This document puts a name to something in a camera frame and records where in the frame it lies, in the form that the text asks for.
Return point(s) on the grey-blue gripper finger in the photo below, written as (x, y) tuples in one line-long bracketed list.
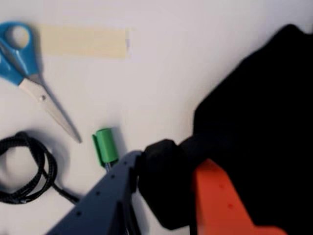
[(102, 205)]

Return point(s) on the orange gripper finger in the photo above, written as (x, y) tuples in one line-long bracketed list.
[(215, 203)]

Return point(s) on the black fabric bag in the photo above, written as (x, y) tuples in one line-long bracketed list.
[(269, 110)]

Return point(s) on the black marker with green cap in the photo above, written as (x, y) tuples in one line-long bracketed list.
[(105, 144)]

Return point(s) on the long beige tape strip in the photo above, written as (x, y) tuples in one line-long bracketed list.
[(83, 41)]

